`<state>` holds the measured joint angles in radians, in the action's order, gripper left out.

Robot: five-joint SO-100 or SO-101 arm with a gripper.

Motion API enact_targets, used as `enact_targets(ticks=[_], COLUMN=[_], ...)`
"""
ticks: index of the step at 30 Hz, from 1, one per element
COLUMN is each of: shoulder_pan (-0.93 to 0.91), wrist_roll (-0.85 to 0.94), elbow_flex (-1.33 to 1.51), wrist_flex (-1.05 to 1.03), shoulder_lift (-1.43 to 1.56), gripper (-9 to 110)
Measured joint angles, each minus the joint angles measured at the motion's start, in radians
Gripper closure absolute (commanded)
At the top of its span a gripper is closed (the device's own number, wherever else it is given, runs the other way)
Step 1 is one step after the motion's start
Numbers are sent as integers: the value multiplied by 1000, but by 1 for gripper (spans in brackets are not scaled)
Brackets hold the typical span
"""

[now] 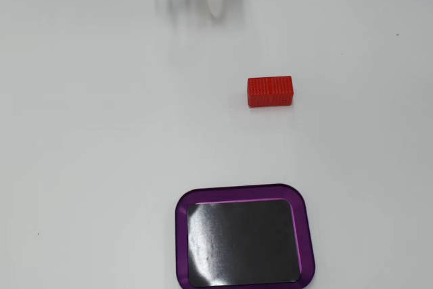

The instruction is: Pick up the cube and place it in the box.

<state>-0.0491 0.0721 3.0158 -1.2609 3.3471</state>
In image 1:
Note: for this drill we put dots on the red perforated cube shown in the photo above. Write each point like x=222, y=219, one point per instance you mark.
x=270, y=92

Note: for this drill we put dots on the purple tray with black bottom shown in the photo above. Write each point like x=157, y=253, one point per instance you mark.
x=242, y=241

